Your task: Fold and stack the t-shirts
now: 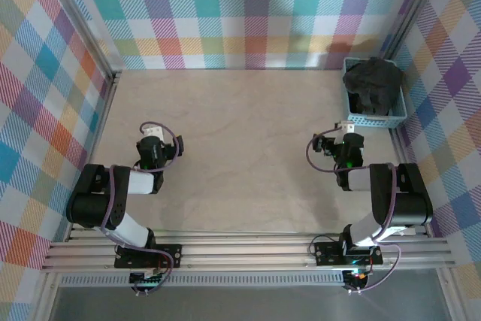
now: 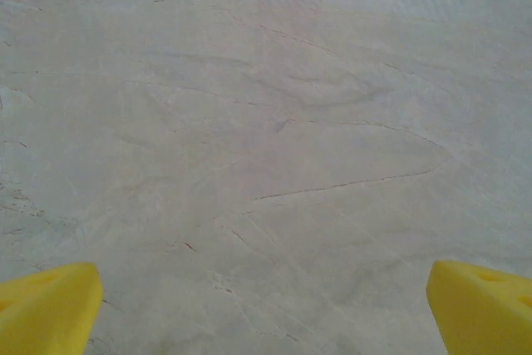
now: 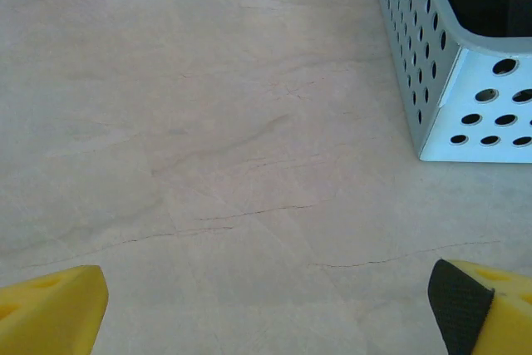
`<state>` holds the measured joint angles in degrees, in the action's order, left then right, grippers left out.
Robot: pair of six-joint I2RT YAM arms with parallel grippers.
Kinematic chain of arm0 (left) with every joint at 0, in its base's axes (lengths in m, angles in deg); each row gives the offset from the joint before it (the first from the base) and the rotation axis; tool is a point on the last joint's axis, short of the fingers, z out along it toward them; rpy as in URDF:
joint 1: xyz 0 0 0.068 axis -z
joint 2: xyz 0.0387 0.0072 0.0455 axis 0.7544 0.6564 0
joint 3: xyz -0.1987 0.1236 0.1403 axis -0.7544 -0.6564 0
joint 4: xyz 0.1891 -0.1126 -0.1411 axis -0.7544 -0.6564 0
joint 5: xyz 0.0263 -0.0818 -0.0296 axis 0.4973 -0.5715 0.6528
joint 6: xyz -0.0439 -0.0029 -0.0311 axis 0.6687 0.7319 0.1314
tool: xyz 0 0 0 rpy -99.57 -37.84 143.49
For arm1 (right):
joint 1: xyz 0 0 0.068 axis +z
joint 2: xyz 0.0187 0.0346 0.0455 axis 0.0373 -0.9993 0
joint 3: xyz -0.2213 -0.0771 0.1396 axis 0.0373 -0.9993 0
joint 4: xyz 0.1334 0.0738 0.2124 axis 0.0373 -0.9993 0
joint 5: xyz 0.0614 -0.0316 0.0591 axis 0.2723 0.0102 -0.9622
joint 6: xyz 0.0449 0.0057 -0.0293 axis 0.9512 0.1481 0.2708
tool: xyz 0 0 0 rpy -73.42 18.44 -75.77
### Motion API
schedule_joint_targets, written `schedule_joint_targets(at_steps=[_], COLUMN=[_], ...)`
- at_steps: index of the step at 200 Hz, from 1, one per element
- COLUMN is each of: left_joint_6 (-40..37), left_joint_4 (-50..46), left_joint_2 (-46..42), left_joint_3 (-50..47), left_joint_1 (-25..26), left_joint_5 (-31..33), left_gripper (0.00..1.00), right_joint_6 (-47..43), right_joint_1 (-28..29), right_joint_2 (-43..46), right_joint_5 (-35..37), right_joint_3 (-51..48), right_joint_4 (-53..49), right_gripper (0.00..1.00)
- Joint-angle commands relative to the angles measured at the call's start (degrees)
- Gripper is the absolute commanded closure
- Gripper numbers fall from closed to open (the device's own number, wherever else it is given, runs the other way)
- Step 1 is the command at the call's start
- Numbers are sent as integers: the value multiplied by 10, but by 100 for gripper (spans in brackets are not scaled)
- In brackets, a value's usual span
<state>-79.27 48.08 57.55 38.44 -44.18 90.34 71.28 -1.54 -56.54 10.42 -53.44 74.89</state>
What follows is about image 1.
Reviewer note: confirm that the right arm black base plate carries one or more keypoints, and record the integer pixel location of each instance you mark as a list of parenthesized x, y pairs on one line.
[(327, 253)]

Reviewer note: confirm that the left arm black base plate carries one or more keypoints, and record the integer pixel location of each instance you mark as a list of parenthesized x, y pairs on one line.
[(173, 255)]

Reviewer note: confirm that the black clothes pile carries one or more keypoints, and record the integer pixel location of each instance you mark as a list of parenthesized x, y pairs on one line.
[(372, 80)]

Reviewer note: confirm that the aluminium side rail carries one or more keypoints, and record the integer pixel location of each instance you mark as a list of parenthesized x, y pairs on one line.
[(105, 118)]

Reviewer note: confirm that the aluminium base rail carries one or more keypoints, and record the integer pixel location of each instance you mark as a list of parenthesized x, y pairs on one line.
[(244, 253)]

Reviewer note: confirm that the light blue plastic basket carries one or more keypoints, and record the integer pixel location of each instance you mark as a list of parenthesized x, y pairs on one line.
[(376, 121)]

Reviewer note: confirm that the aluminium frame post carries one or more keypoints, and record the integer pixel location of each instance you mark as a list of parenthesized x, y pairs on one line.
[(415, 9), (80, 20)]

